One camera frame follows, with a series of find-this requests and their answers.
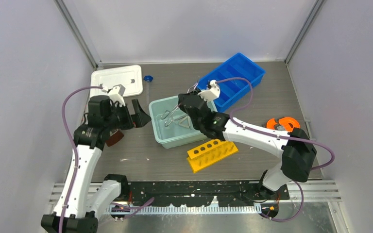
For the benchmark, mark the white tub lid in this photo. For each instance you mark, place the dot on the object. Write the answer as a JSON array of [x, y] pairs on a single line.
[[130, 77]]

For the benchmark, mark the orange and grey stand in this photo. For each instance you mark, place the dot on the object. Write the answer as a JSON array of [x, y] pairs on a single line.
[[283, 124]]

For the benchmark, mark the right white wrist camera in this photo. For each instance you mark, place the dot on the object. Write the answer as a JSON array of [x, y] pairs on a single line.
[[211, 92]]

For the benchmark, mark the thin metal tweezers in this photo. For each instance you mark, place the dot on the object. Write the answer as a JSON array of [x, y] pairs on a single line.
[[180, 118]]

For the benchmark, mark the blue divided plastic bin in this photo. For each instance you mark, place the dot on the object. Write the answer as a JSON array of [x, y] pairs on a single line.
[[238, 66]]

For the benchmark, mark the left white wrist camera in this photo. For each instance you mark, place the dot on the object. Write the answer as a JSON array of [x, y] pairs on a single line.
[[116, 95]]

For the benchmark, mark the test tube with blue cap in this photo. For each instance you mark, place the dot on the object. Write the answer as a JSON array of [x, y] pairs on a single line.
[[148, 80]]

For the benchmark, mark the light green plastic tub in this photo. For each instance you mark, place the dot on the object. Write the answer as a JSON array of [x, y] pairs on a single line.
[[173, 135]]

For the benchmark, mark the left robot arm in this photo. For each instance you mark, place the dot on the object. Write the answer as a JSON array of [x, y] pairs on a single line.
[[75, 212]]

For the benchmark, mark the white clay triangle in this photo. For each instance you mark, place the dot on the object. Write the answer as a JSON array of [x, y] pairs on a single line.
[[185, 123]]

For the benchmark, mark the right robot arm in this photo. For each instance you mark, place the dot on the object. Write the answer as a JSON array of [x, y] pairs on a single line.
[[294, 150]]

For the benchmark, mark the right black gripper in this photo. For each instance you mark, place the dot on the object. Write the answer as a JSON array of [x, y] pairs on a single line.
[[181, 97]]

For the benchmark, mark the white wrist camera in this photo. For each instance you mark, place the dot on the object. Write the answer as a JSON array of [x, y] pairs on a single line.
[[211, 92], [116, 95]]

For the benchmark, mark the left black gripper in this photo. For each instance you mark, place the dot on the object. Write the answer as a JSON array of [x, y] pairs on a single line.
[[140, 118]]

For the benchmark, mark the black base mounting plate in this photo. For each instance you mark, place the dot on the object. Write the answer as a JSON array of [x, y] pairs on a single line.
[[196, 193]]

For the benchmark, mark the yellow test tube rack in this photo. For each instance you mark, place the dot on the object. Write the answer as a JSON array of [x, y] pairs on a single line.
[[209, 153]]

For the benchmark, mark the metal crucible tongs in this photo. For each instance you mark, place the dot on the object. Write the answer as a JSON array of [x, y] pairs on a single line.
[[168, 116]]

